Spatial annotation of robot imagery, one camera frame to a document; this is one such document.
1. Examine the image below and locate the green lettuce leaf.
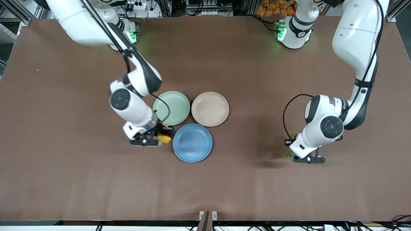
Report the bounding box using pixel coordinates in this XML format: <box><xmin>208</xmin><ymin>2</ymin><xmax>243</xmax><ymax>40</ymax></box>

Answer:
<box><xmin>282</xmin><ymin>134</ymin><xmax>298</xmax><ymax>159</ymax></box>

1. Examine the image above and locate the mint green plate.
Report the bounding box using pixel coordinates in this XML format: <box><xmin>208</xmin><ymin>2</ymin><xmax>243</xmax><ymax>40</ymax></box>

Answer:
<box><xmin>153</xmin><ymin>91</ymin><xmax>190</xmax><ymax>126</ymax></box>

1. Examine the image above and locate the blue plate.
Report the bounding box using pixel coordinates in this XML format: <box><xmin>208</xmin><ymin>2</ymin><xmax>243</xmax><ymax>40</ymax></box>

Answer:
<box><xmin>172</xmin><ymin>124</ymin><xmax>213</xmax><ymax>163</ymax></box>

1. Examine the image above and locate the beige plate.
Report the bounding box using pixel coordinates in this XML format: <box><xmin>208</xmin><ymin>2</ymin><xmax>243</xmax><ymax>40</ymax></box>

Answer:
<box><xmin>191</xmin><ymin>92</ymin><xmax>230</xmax><ymax>127</ymax></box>

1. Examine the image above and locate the white power strip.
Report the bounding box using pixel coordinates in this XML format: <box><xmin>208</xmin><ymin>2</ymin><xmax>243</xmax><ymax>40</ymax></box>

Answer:
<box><xmin>125</xmin><ymin>1</ymin><xmax>149</xmax><ymax>11</ymax></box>

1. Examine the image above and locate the bag of orange fruit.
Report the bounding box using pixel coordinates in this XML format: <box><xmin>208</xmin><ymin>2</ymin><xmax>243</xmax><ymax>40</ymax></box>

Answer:
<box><xmin>256</xmin><ymin>0</ymin><xmax>296</xmax><ymax>17</ymax></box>

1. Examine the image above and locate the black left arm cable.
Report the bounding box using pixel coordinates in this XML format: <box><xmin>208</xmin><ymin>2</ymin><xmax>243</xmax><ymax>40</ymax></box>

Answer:
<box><xmin>283</xmin><ymin>0</ymin><xmax>385</xmax><ymax>141</ymax></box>

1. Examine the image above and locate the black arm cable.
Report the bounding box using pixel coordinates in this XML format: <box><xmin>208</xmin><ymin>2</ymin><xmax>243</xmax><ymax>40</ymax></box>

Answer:
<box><xmin>283</xmin><ymin>0</ymin><xmax>385</xmax><ymax>141</ymax></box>
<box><xmin>80</xmin><ymin>0</ymin><xmax>171</xmax><ymax>125</ymax></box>

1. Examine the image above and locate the brown post with white brackets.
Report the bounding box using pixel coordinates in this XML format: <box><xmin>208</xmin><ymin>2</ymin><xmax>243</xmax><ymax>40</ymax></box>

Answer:
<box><xmin>197</xmin><ymin>211</ymin><xmax>218</xmax><ymax>231</ymax></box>

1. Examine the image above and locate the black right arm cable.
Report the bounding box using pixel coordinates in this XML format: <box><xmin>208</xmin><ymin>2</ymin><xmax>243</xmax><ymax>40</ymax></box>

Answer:
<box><xmin>80</xmin><ymin>0</ymin><xmax>171</xmax><ymax>125</ymax></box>

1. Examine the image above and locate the black floor cable bundle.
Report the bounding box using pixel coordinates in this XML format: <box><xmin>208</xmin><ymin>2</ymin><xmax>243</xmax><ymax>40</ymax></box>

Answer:
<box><xmin>382</xmin><ymin>214</ymin><xmax>411</xmax><ymax>230</ymax></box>

